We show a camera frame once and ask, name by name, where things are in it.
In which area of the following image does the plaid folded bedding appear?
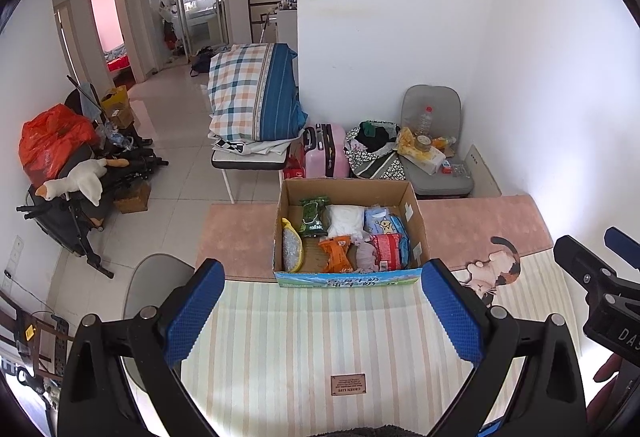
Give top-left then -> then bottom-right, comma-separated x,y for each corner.
207,43 -> 308,144

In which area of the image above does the brown mat label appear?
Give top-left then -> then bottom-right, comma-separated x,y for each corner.
330,373 -> 367,397

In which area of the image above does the purple cloth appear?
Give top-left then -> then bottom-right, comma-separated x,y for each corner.
355,241 -> 383,274

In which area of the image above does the pink suitcase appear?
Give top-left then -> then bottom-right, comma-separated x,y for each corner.
301,123 -> 351,179

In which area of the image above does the silver scrubber packet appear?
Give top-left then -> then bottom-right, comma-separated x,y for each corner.
281,217 -> 307,273

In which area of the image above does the patterned bag with clothes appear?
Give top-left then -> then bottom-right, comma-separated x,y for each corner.
344,120 -> 407,181

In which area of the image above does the white leaning panel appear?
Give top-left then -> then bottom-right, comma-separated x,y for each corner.
462,144 -> 502,198

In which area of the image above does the white wall socket strip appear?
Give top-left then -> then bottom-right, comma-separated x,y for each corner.
10,237 -> 25,278

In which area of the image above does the white tissue box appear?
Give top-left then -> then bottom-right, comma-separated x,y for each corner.
402,148 -> 447,175

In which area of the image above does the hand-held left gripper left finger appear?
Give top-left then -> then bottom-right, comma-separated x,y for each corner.
57,258 -> 226,437

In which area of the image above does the clear plastic bottle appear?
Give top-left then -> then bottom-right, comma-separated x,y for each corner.
417,106 -> 435,138

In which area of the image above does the grey padded chair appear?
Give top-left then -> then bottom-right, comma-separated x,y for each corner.
400,85 -> 475,198

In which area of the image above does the black floor bag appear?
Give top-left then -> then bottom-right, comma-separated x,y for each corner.
189,46 -> 215,76

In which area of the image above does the black stroller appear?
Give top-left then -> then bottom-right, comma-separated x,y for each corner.
16,77 -> 168,279

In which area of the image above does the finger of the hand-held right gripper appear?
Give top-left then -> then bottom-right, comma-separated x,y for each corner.
553,234 -> 621,305
604,227 -> 640,260

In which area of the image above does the folding bed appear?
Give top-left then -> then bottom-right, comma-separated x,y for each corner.
211,137 -> 291,204

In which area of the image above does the red snack packet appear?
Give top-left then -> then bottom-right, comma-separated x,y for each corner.
370,232 -> 405,272

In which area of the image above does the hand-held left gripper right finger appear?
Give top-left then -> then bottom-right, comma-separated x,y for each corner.
422,258 -> 587,437

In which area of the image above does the white soft packet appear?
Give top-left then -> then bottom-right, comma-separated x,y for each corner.
325,205 -> 366,240

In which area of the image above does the green wet wipe packet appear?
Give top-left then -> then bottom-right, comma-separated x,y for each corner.
299,198 -> 332,238

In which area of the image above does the blue cat print tissue pack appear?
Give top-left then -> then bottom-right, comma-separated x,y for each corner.
364,207 -> 406,238

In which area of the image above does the blue and white packet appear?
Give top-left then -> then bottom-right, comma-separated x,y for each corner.
390,214 -> 413,268

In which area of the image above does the striped table mat with cat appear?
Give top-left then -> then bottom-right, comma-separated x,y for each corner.
180,194 -> 583,437

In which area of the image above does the small brown cardboard box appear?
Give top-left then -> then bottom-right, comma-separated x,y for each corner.
114,181 -> 152,214

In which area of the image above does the orange snack packet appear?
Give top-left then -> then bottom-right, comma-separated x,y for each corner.
318,237 -> 357,274

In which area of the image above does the cardboard box with blue print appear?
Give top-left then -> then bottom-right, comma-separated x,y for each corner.
272,178 -> 431,290

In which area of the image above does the black power strip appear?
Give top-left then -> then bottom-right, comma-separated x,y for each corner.
50,314 -> 71,375

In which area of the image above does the yellow plastic bag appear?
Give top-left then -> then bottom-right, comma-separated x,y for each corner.
397,127 -> 426,158

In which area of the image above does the orange plastic bag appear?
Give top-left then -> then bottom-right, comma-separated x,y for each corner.
19,103 -> 101,182

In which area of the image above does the white goose plush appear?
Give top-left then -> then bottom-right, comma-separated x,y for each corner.
35,157 -> 131,206

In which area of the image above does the red box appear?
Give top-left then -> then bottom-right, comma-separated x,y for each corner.
282,144 -> 307,180

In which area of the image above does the person's dark fleece clothing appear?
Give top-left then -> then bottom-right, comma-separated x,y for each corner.
340,424 -> 401,437

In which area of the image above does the person's right hand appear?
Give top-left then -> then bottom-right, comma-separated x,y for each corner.
594,353 -> 623,383

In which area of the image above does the yellow paper bag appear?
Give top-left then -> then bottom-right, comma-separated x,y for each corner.
100,85 -> 135,128

